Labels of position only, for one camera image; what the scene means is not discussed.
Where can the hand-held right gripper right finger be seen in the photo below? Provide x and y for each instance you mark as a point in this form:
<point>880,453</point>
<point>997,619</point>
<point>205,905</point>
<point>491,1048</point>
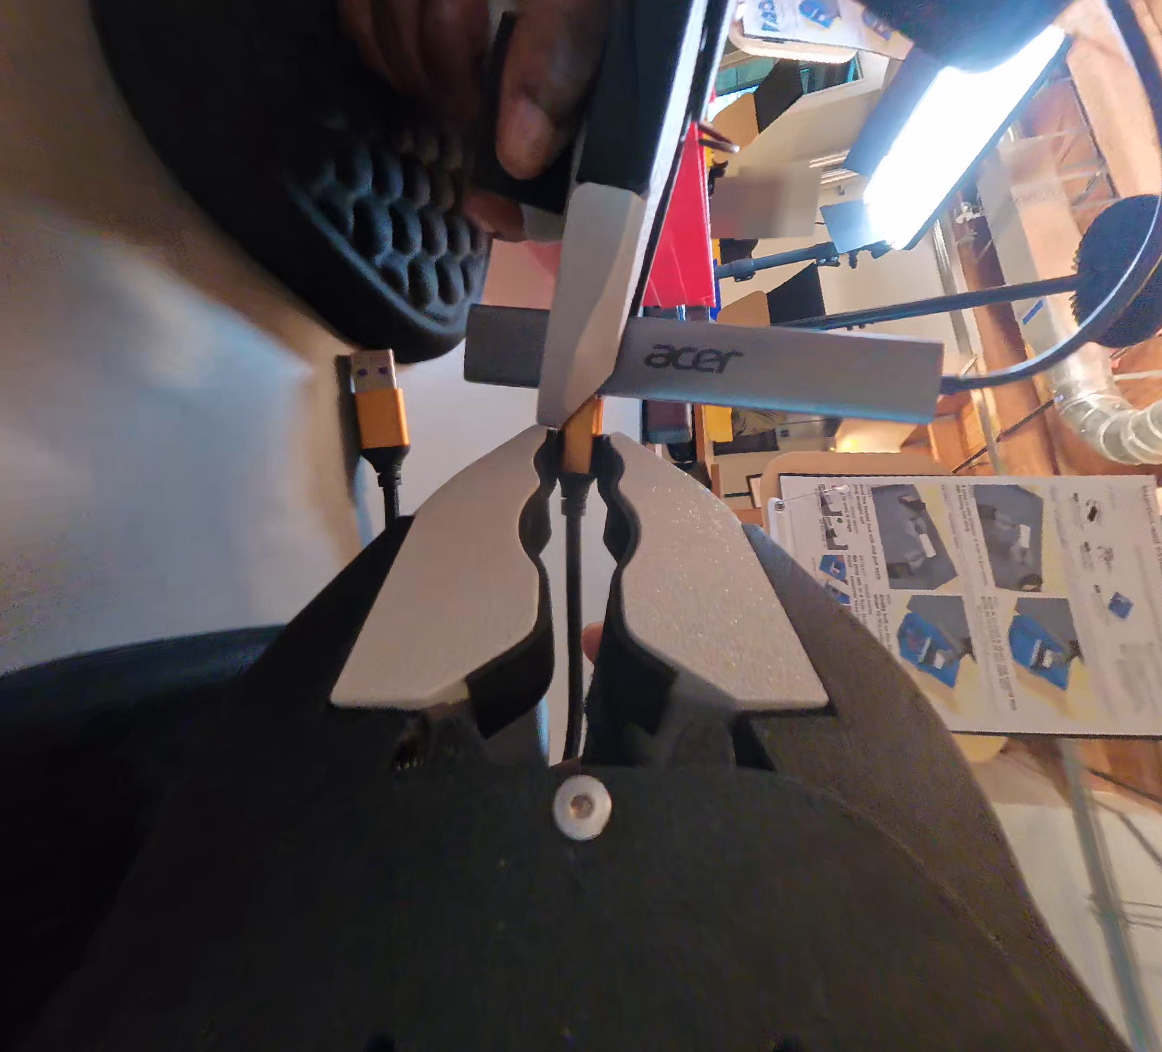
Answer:
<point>709,606</point>

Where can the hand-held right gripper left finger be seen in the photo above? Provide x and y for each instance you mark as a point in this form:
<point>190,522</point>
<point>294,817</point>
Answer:
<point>455,606</point>

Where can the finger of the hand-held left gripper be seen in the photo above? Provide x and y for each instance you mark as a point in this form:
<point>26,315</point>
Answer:
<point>591,297</point>

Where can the red divided plastic bin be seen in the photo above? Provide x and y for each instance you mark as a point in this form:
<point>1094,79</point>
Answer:
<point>686,253</point>

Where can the grey USB hub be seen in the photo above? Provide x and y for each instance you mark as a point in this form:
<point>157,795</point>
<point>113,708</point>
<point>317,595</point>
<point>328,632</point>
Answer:
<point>772,369</point>

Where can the person's left hand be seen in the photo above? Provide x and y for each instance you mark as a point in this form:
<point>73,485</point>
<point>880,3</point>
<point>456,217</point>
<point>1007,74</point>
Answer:
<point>545,26</point>

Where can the black light stand pole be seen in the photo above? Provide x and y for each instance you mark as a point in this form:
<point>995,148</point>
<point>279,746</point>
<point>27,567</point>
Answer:
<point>782,259</point>

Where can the tan rounded board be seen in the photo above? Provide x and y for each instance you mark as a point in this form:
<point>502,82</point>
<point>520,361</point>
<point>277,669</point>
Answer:
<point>854,463</point>

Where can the printed instruction sheet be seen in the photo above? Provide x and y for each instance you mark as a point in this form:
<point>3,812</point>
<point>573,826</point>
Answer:
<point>981,606</point>

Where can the black boom pole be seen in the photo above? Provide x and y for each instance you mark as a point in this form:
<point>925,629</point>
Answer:
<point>954,302</point>

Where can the black foam pad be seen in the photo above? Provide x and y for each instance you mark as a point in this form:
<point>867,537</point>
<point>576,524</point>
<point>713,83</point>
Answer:
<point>228,116</point>

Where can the person's dark clothing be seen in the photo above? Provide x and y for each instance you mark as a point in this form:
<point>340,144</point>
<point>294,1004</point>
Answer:
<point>73,751</point>

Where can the black fuzzy microphone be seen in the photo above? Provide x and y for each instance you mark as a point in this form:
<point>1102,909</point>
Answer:
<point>1127,271</point>

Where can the silver air duct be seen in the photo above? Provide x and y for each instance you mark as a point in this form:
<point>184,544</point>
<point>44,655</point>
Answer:
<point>1117,425</point>

